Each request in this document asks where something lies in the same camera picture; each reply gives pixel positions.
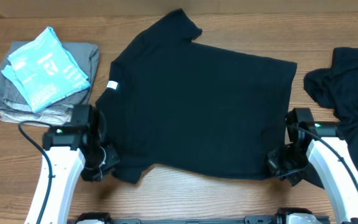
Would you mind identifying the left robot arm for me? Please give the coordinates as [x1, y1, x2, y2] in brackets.
[19, 121, 120, 223]

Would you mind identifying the grey folded garment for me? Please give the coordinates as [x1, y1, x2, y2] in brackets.
[0, 42, 99, 115]

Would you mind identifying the beige folded garment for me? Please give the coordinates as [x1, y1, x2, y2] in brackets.
[0, 110, 71, 126]

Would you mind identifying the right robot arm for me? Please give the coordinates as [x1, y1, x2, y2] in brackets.
[267, 108, 358, 223]

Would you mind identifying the black t-shirt with label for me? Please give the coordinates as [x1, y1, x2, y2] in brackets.
[96, 9, 297, 184]

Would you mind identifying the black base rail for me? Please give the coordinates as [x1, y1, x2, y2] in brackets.
[67, 213, 331, 224]

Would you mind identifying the light blue folded shirt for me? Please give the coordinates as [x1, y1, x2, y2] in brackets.
[1, 27, 90, 113]

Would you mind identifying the black clothes pile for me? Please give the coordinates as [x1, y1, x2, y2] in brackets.
[304, 47, 358, 171]

